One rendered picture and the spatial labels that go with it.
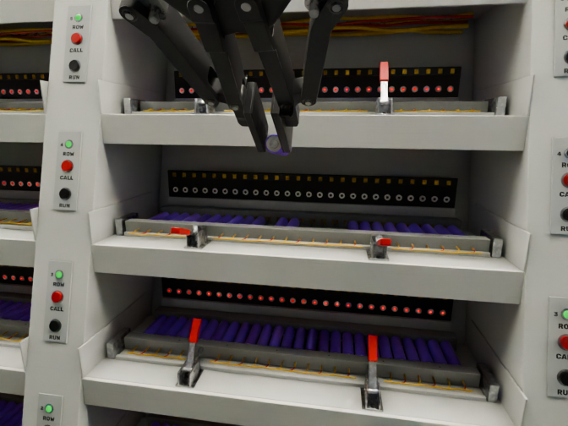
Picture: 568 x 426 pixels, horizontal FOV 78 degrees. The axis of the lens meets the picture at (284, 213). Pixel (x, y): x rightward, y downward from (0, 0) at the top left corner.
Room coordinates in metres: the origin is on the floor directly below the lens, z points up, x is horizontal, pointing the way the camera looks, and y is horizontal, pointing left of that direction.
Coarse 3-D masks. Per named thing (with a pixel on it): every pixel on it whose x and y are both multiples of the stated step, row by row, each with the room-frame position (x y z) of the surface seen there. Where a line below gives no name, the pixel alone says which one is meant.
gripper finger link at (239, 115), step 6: (210, 78) 0.27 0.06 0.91; (216, 78) 0.27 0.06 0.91; (210, 84) 0.27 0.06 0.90; (216, 84) 0.27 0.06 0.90; (216, 90) 0.27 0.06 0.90; (246, 90) 0.29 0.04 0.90; (222, 96) 0.27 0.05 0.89; (222, 102) 0.28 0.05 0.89; (240, 114) 0.30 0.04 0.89; (240, 120) 0.31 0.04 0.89; (246, 126) 0.32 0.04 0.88
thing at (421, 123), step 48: (144, 96) 0.65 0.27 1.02; (192, 96) 0.71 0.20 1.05; (336, 96) 0.66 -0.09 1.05; (384, 96) 0.50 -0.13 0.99; (432, 96) 0.64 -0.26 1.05; (480, 96) 0.60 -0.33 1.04; (528, 96) 0.45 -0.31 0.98; (144, 144) 0.54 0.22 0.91; (192, 144) 0.53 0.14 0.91; (240, 144) 0.52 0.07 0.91; (336, 144) 0.50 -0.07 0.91; (384, 144) 0.49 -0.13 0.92; (432, 144) 0.48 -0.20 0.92; (480, 144) 0.47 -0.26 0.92
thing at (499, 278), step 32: (96, 224) 0.54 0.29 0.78; (480, 224) 0.59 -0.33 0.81; (512, 224) 0.48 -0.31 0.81; (96, 256) 0.54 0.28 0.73; (128, 256) 0.53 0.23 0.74; (160, 256) 0.53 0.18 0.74; (192, 256) 0.52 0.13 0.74; (224, 256) 0.51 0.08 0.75; (256, 256) 0.50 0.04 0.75; (288, 256) 0.50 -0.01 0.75; (320, 256) 0.50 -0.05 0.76; (352, 256) 0.50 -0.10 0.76; (416, 256) 0.50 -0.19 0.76; (448, 256) 0.50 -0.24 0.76; (512, 256) 0.48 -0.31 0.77; (320, 288) 0.50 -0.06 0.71; (352, 288) 0.49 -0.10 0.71; (384, 288) 0.48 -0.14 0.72; (416, 288) 0.48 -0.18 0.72; (448, 288) 0.47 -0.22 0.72; (480, 288) 0.46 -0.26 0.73; (512, 288) 0.46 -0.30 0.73
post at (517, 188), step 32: (544, 0) 0.45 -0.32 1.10; (480, 32) 0.62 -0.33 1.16; (512, 32) 0.50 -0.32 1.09; (544, 32) 0.45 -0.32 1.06; (480, 64) 0.61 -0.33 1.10; (512, 64) 0.50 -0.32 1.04; (544, 64) 0.45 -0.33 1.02; (544, 96) 0.45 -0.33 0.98; (544, 128) 0.45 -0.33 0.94; (480, 160) 0.60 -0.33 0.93; (512, 160) 0.49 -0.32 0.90; (544, 160) 0.45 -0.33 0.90; (480, 192) 0.60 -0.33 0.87; (512, 192) 0.49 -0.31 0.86; (544, 192) 0.45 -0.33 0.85; (544, 224) 0.45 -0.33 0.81; (544, 256) 0.45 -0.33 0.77; (544, 288) 0.45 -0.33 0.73; (480, 320) 0.58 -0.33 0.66; (512, 320) 0.48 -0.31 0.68; (544, 320) 0.45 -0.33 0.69; (512, 352) 0.48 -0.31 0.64; (544, 352) 0.45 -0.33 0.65; (544, 384) 0.45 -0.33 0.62; (544, 416) 0.45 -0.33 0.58
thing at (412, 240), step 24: (240, 240) 0.54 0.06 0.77; (264, 240) 0.53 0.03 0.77; (288, 240) 0.55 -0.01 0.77; (312, 240) 0.54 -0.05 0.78; (336, 240) 0.54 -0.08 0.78; (360, 240) 0.53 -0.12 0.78; (408, 240) 0.52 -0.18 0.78; (432, 240) 0.51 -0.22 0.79; (456, 240) 0.51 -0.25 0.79; (480, 240) 0.50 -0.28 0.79
